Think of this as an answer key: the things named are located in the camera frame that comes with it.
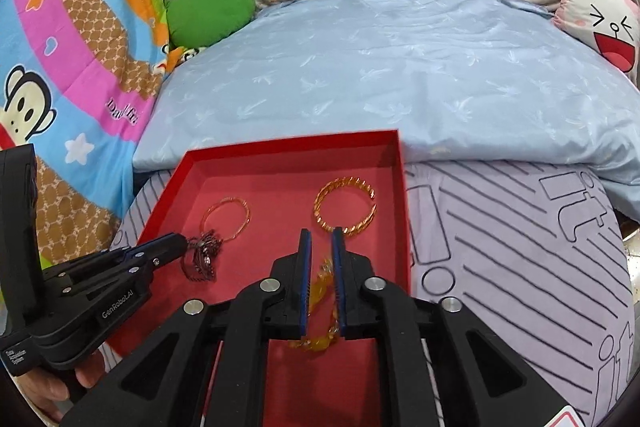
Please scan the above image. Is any red jewelry tray box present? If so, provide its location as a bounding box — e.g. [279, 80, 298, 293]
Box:
[104, 130, 409, 426]

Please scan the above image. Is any green plush cushion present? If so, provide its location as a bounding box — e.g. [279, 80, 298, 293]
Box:
[166, 0, 256, 48]

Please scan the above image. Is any purple bead necklace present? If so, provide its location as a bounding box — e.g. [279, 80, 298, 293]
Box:
[179, 230, 225, 284]

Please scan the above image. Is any thin gold bangle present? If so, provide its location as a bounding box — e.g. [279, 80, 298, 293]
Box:
[198, 196, 252, 243]

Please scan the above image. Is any translucent yellow stone bracelet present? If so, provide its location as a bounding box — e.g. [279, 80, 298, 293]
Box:
[290, 256, 344, 356]

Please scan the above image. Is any person's left hand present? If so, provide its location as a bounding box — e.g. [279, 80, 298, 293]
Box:
[14, 351, 106, 423]

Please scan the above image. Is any striped lilac bed sheet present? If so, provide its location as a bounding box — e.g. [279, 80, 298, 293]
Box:
[96, 158, 634, 427]

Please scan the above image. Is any light blue pillow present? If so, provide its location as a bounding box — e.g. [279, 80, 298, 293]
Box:
[132, 0, 639, 218]

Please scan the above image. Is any gold chain bangle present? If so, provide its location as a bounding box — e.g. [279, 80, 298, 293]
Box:
[312, 176, 378, 237]

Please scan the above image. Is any cartoon monkey colourful blanket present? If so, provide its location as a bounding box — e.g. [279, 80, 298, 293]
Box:
[1, 0, 168, 265]

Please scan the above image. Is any pink cat face pillow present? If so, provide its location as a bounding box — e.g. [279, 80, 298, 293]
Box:
[552, 0, 639, 81]

